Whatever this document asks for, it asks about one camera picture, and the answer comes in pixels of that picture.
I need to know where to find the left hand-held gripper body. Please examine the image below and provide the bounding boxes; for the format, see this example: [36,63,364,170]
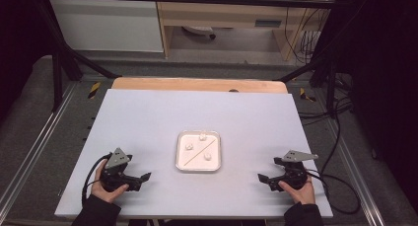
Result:
[99,147,143,192]

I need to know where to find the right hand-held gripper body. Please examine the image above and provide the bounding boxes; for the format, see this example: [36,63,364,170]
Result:
[267,149,319,191]

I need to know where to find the square white tray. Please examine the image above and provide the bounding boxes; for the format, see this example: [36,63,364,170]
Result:
[174,130,223,173]

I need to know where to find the person's left hand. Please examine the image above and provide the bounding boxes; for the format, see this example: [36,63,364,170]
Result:
[91,168,130,204]

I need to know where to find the person's right hand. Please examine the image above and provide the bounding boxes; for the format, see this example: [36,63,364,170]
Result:
[278,176,316,206]

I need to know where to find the thin brown stick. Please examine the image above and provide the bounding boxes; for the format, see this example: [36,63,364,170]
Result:
[183,139,218,167]

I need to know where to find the yellow black tape strip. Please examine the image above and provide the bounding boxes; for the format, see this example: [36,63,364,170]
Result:
[299,87,316,103]
[87,81,103,100]

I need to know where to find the wooden table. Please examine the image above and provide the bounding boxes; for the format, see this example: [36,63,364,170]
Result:
[110,76,290,95]

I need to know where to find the white cabinet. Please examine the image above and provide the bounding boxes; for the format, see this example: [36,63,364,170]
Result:
[48,0,165,53]

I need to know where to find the black curtain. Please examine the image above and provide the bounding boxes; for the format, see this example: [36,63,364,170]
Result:
[0,0,58,121]
[328,0,418,214]

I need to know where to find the office chair base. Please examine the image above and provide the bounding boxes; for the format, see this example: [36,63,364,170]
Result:
[181,25,217,40]

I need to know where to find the light wooden desk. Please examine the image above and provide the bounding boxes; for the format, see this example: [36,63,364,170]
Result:
[154,0,333,61]

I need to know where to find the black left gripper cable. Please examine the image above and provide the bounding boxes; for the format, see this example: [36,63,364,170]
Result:
[81,152,113,205]

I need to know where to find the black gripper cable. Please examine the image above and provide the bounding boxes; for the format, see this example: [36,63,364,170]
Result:
[305,168,362,216]
[81,152,113,205]

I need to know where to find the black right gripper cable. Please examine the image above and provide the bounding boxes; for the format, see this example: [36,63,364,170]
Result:
[305,168,362,216]

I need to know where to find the aluminium floor rail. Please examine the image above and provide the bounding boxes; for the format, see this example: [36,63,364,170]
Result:
[0,82,79,214]
[323,118,386,226]

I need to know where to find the black floor cables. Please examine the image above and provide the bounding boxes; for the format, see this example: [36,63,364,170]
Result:
[297,96,355,127]

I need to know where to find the hanging black cables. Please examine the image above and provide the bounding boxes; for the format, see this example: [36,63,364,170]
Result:
[283,0,331,65]

